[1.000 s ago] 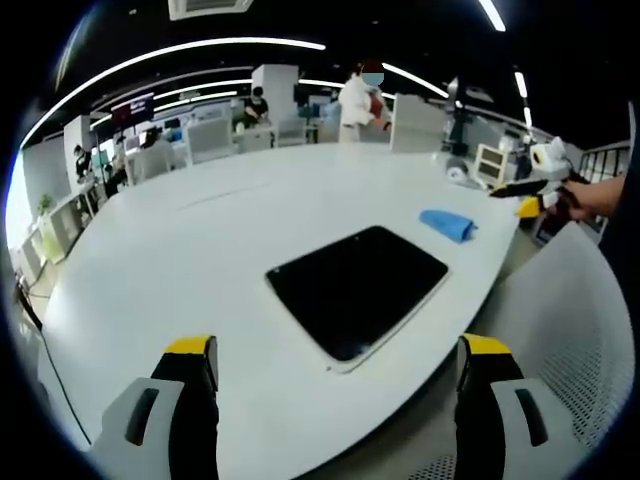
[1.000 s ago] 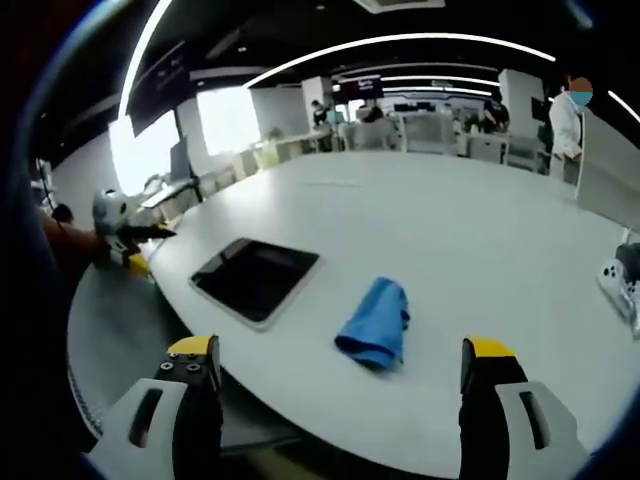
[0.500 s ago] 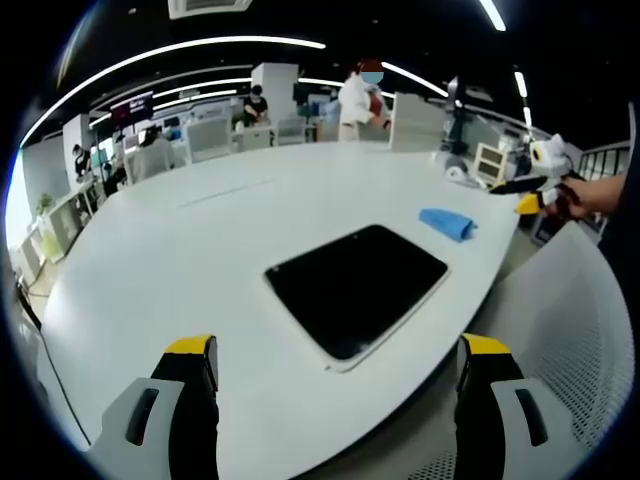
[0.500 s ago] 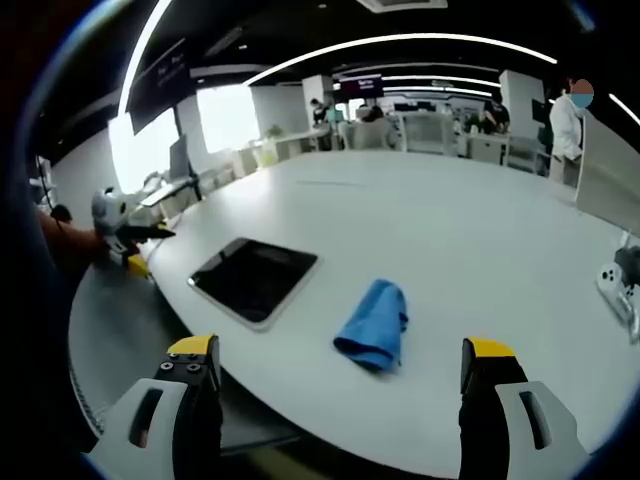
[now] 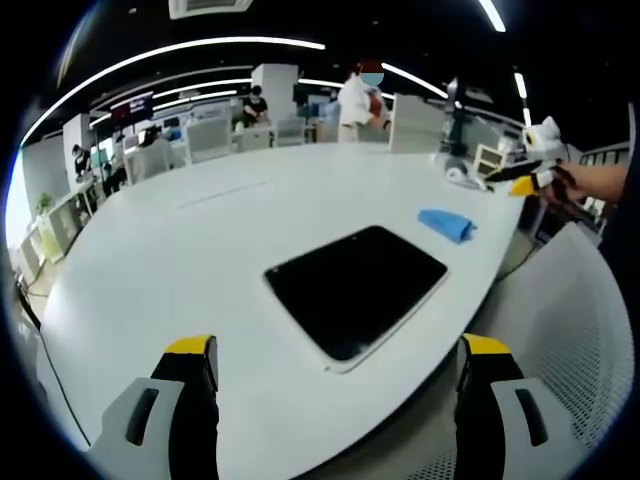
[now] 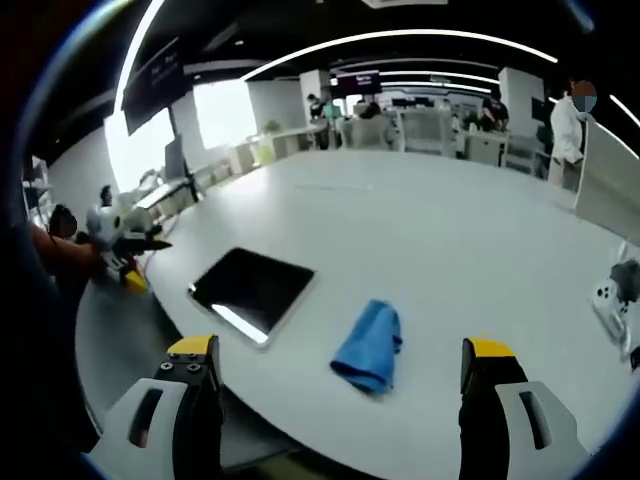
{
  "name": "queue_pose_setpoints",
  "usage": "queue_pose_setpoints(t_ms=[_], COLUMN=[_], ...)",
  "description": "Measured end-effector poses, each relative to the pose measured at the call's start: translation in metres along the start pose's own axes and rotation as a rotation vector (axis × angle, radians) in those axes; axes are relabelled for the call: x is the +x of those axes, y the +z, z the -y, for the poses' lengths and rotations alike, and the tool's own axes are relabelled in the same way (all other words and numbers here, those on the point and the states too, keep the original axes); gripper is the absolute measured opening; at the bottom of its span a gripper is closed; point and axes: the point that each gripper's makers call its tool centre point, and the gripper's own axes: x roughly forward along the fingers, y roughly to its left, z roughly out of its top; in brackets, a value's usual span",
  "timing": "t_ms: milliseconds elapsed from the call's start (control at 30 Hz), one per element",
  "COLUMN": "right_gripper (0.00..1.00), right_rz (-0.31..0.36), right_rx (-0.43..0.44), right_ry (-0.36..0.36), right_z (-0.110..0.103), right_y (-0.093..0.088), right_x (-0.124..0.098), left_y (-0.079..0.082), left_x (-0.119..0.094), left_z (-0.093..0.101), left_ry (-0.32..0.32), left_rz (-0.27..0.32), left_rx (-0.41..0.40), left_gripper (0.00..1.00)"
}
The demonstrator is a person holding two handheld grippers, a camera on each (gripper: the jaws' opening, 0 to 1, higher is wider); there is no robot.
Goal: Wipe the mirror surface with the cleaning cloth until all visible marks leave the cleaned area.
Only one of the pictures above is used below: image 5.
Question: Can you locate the blue cleaning cloth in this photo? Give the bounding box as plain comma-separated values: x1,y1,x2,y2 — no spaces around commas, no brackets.
417,208,478,245

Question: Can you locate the white partition panel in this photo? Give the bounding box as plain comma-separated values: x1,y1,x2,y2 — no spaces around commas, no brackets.
388,93,447,154

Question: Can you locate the black stand with white base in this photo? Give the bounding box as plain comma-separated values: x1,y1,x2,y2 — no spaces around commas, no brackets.
435,75,489,190

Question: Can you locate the long curved ceiling light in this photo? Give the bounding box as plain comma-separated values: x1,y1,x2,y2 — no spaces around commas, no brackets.
19,36,327,147

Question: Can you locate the white mesh office chair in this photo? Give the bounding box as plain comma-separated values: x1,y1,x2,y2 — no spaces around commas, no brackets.
412,221,636,480

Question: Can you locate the person's right hand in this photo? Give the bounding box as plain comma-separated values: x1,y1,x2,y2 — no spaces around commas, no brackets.
538,164,594,207

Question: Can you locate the ceiling air vent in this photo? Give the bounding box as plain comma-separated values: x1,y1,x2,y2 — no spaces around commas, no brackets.
168,0,254,21

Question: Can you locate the black mirror with white frame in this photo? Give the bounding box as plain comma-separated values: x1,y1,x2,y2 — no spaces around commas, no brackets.
263,224,450,375

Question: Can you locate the dark wall screen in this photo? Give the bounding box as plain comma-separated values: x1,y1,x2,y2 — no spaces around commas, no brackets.
110,91,154,127

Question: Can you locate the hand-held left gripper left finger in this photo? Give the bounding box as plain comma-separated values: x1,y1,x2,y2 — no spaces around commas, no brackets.
87,334,220,480

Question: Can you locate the black cable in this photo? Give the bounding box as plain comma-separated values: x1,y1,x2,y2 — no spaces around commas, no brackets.
14,279,92,447

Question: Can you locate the low white shelf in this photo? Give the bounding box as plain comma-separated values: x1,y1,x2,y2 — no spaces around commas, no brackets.
18,180,99,274

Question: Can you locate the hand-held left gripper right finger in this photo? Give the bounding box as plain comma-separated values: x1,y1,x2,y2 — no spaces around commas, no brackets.
453,332,560,480

